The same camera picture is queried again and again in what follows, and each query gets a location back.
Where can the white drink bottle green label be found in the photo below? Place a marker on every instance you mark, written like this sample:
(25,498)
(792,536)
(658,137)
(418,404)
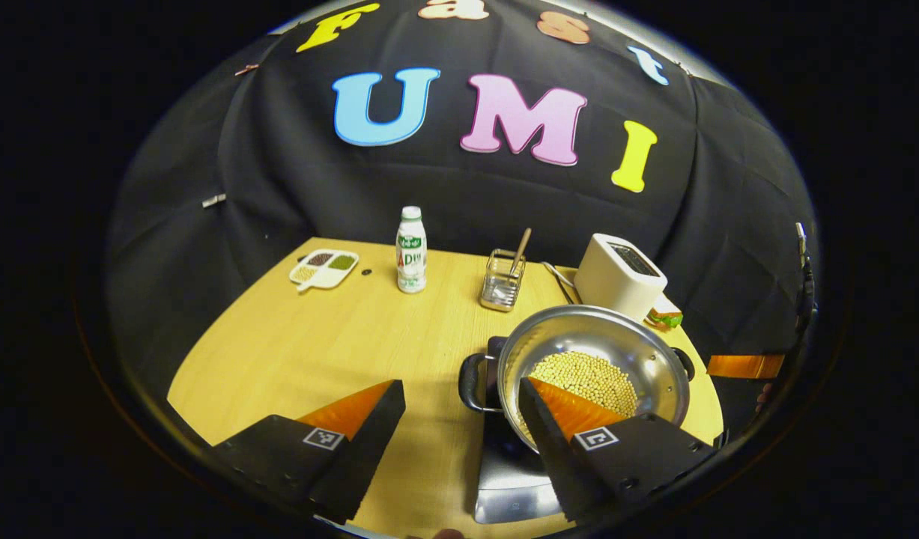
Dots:
(412,254)

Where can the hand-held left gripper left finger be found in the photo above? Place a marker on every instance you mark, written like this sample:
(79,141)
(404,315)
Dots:
(362,449)

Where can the silver metal clip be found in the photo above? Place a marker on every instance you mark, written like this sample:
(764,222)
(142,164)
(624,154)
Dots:
(213,201)

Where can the pile of soybeans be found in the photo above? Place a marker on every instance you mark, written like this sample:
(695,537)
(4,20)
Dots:
(586,374)

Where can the white toaster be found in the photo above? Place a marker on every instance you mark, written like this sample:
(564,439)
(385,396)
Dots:
(616,281)

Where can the brown metal clip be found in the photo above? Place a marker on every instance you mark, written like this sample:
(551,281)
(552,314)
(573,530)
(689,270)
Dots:
(246,69)

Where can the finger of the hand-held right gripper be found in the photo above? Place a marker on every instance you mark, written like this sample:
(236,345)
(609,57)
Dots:
(744,366)

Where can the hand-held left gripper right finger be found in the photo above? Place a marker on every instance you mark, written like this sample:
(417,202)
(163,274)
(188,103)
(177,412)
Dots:
(553,449)

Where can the black induction cooktop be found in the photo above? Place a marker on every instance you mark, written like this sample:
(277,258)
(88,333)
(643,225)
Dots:
(511,479)

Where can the white divided bean dish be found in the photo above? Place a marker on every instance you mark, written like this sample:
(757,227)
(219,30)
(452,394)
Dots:
(324,268)

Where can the sandwich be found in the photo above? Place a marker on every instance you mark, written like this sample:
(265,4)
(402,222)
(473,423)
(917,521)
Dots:
(665,316)

